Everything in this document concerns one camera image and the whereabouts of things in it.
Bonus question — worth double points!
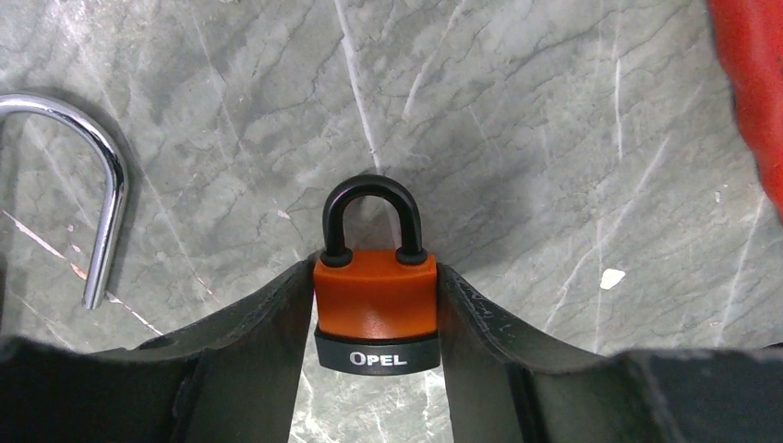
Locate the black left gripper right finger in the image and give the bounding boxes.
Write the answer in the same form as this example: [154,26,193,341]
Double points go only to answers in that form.
[438,265,782,442]

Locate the brass padlock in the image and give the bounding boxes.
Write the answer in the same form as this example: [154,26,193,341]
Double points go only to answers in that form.
[0,91,129,311]

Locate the red handled adjustable wrench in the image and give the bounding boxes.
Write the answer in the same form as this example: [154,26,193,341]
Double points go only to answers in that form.
[707,0,782,214]

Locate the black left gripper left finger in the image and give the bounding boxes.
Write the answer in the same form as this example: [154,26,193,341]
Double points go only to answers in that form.
[1,259,314,442]

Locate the small orange black padlock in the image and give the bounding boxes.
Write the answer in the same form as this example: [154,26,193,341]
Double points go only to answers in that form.
[313,174,440,377]

